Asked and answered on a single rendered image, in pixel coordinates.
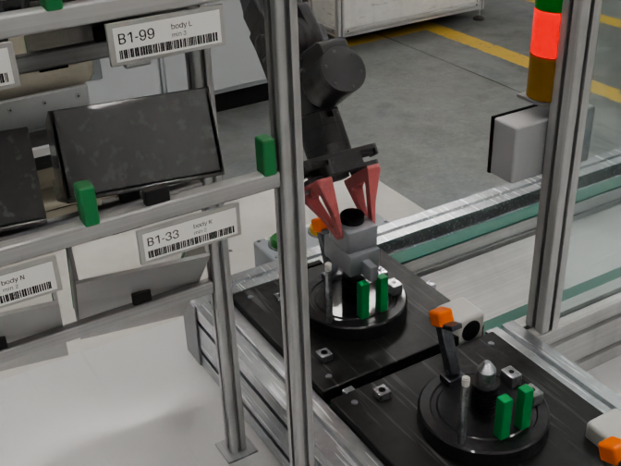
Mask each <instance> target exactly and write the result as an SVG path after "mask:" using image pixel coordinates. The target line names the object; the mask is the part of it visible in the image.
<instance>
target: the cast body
mask: <svg viewBox="0 0 621 466"><path fill-rule="evenodd" d="M340 219H341V224H342V230H343V238H342V239H339V240H337V239H335V237H334V236H333V234H332V233H331V232H330V230H329V234H326V235H324V254H325V255H326V256H327V257H328V258H329V259H330V260H331V261H332V262H334V263H335V264H336V265H337V266H338V267H339V268H340V269H341V270H343V271H344V272H345V273H346V274H347V275H348V276H349V277H353V276H357V275H360V274H363V275H364V276H365V277H366V278H367V279H368V280H369V281H371V282H372V281H374V280H377V268H378V267H379V258H380V249H379V247H377V246H376V245H377V230H378V227H377V225H376V224H375V223H373V222H372V221H371V220H370V219H369V218H368V217H367V216H365V215H364V213H363V212H362V211H361V210H360V209H357V208H347V209H345V210H343V211H342V212H341V213H340Z"/></svg>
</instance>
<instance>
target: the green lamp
mask: <svg viewBox="0 0 621 466"><path fill-rule="evenodd" d="M562 5H563V0H535V7H536V8H537V9H539V10H541V11H544V12H550V13H562Z"/></svg>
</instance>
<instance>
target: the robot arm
mask: <svg viewBox="0 0 621 466"><path fill-rule="evenodd" d="M239 1H240V4H241V7H242V11H243V18H244V20H245V22H246V24H247V26H248V28H249V30H250V40H251V42H252V44H253V46H254V48H255V50H256V53H257V56H258V57H259V60H260V62H261V65H262V69H263V72H264V74H265V77H266V79H267V81H268V76H267V60H266V44H265V28H264V12H263V0H239ZM297 2H298V49H299V73H300V97H301V121H302V145H303V149H304V152H305V154H306V157H307V160H306V161H304V162H303V169H304V178H307V179H308V180H306V181H305V182H304V193H305V204H306V205H307V206H308V207H309V208H310V209H311V210H312V211H313V212H314V213H315V214H316V215H317V216H318V217H319V218H320V219H321V220H322V221H323V222H324V224H325V225H326V226H327V228H328V229H329V230H330V232H331V233H332V234H333V236H334V237H335V239H337V240H339V239H342V238H343V230H342V224H341V219H340V214H339V210H338V205H337V200H336V196H335V188H334V183H333V182H336V181H339V180H343V179H345V178H347V177H349V173H350V174H351V177H350V178H347V179H346V180H344V182H345V185H346V187H347V190H348V192H349V194H350V196H351V198H352V200H353V202H354V203H355V205H356V207H357V209H360V210H361V211H362V212H363V213H364V215H365V216H367V217H368V218H369V219H370V220H371V221H372V222H373V223H375V209H376V196H377V190H378V184H379V178H380V172H381V168H380V165H379V162H378V159H374V160H370V161H367V162H364V161H363V159H362V158H363V157H367V156H369V157H373V156H375V155H376V154H378V153H379V152H378V149H377V146H376V143H371V144H367V145H363V146H360V147H356V148H351V145H350V142H349V139H348V136H347V132H346V129H345V126H344V123H343V120H342V117H341V116H340V113H339V110H338V105H339V104H340V103H342V102H343V101H344V100H345V99H347V98H348V96H349V95H351V94H352V93H353V92H355V91H356V90H357V89H358V88H360V87H361V85H362V84H363V82H364V80H365V77H366V69H365V65H364V63H363V61H362V59H361V57H360V56H359V55H358V54H357V53H356V52H355V51H354V50H352V49H351V48H349V47H348V44H347V40H346V39H345V38H344V37H342V36H341V37H335V38H334V39H330V40H329V38H328V35H327V33H326V30H325V28H324V26H323V25H322V24H321V23H318V21H317V19H316V17H315V16H314V14H313V12H312V10H311V7H310V5H309V3H308V1H307V2H301V0H297ZM363 184H365V188H366V198H367V207H366V203H365V198H364V192H363ZM319 196H321V198H322V200H323V203H324V205H325V207H326V209H327V211H328V213H329V214H327V212H326V210H325V209H324V207H323V205H322V203H321V202H320V200H319ZM367 208H368V209H367ZM329 215H330V216H331V217H330V216H329Z"/></svg>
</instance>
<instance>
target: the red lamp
mask: <svg viewBox="0 0 621 466"><path fill-rule="evenodd" d="M560 22H561V14H560V13H550V12H544V11H541V10H539V9H537V8H536V7H534V14H533V23H532V34H531V43H530V52H531V53H532V54H533V55H536V56H538V57H542V58H548V59H556V56H557V47H558V39H559V31H560Z"/></svg>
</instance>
